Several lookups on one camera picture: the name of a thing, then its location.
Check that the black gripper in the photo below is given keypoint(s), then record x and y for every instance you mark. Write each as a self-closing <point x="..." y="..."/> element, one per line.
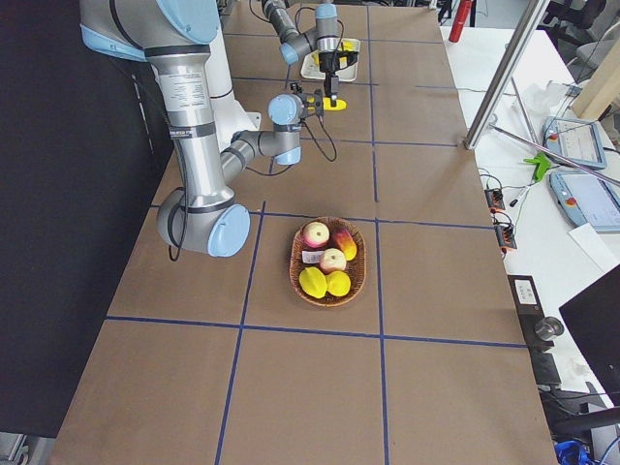
<point x="329" y="64"/>
<point x="313" y="103"/>

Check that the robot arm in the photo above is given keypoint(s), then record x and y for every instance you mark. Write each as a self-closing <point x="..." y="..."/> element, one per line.
<point x="324" y="38"/>
<point x="215" y="138"/>

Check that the brown wicker basket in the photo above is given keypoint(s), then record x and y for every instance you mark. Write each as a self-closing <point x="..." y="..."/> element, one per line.
<point x="303" y="256"/>

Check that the white bear tray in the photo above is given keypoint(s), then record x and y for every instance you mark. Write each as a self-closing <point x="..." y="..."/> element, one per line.
<point x="310" y="66"/>

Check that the pale green pink apple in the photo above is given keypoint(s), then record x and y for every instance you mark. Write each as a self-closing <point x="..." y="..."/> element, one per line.
<point x="315" y="234"/>

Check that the dark red apple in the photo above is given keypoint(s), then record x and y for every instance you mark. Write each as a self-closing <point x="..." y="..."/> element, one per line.
<point x="345" y="243"/>

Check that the red cylinder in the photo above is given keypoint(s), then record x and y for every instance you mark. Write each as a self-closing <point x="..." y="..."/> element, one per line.
<point x="462" y="14"/>

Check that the yellow lemon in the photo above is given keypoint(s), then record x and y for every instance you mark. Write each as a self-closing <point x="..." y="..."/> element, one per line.
<point x="338" y="283"/>

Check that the long metal reacher grabber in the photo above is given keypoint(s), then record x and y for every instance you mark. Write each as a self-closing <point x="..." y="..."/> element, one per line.
<point x="530" y="127"/>

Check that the far blue teach pendant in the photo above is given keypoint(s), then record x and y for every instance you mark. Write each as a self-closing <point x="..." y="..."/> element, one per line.
<point x="576" y="139"/>

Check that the blue teach pendant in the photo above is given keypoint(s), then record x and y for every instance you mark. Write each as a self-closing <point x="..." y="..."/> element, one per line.
<point x="576" y="139"/>
<point x="585" y="199"/>

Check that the near blue teach pendant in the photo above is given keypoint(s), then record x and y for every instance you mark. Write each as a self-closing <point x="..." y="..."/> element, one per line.
<point x="585" y="199"/>

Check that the black label box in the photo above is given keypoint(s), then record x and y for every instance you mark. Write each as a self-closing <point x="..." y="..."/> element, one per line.
<point x="528" y="307"/>

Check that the metal cup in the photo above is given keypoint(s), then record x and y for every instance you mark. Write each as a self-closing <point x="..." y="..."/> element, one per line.
<point x="548" y="328"/>

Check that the black monitor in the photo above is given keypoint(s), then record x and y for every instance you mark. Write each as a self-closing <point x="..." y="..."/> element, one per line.
<point x="592" y="319"/>

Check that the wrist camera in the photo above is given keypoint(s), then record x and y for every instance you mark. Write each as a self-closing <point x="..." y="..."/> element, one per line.
<point x="350" y="57"/>
<point x="296" y="88"/>

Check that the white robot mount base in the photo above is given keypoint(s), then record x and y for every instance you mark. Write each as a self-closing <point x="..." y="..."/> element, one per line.
<point x="230" y="116"/>

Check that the aluminium frame post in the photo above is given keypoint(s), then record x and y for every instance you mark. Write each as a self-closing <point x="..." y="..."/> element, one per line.
<point x="520" y="38"/>

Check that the green handled reacher grabber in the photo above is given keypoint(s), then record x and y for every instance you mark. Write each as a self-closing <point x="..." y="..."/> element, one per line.
<point x="557" y="158"/>

